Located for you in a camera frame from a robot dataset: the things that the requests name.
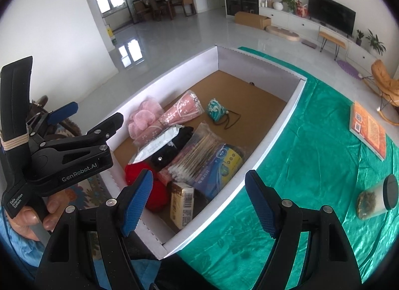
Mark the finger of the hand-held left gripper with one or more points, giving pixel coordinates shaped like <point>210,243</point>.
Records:
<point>67,111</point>
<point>107,125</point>

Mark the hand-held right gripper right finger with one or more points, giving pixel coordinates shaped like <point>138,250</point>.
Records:
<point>258,202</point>

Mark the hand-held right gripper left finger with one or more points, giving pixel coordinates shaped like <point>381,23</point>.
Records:
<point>140,202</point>

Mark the red yarn ball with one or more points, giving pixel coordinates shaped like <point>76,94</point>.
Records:
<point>160,195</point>

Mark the pink bath pouf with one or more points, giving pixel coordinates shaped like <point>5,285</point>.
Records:
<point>143,118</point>

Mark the small beige box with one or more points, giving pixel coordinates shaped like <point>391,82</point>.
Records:
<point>182,206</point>

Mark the white printed pouch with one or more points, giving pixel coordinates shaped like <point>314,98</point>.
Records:
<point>156,145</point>

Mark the yellow blue Keweidi packet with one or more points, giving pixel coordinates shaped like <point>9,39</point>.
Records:
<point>221,165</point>

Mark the black fabric pouch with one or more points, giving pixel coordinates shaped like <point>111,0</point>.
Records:
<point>168,156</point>

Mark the cotton swab packet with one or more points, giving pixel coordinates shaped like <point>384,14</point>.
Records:
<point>193,156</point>

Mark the pink floral cloth bundle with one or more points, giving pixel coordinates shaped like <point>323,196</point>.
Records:
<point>180,111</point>

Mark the teal patterned sachet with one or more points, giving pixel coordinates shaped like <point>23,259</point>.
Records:
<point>218,109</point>

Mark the white cardboard box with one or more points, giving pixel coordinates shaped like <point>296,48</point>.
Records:
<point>258,69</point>

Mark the person's left hand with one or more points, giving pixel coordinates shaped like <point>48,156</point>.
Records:
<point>25,224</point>

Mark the person's blue quilted clothing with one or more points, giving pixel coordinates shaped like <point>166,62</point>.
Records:
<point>18,259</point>

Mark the clear jar black lid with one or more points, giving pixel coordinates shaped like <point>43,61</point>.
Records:
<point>374,202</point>

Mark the orange book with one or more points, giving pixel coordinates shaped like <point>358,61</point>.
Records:
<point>371,134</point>

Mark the purple round floor mat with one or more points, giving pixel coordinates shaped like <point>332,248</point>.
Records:
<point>349,68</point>

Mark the small grey floor mat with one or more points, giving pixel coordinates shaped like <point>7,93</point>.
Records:
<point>308,44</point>

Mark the beige oval floor cushion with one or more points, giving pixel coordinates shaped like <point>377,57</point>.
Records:
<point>282,33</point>

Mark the orange lounge chair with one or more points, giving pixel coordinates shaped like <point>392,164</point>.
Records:
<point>385,81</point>

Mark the brown cardboard carton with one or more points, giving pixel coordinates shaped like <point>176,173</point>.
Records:
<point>249,19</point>

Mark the small wooden bench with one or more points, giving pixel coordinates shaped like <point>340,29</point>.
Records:
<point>332,36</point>

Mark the small potted plant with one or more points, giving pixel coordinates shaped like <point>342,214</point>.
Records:
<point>359,38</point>

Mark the red gift box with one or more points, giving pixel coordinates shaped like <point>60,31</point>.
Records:
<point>301,11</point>

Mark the round white vase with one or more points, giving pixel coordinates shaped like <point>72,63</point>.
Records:
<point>277,5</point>

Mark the large potted plant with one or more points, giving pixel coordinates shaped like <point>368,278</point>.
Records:
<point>375,42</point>

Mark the leafy green houseplant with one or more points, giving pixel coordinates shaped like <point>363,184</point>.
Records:
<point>290,3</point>

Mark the black television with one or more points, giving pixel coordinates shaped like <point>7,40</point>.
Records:
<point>330,12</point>

